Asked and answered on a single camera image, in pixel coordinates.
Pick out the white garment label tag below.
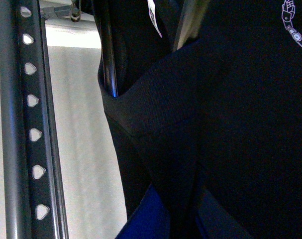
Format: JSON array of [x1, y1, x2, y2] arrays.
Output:
[[147, 0, 162, 38]]

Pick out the black t-shirt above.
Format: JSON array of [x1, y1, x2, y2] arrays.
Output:
[[101, 0, 302, 239]]

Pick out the dark perforated front rail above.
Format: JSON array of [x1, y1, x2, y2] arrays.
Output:
[[0, 0, 69, 239]]

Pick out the dark metal clothes hanger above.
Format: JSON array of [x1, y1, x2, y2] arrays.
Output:
[[69, 0, 82, 22]]

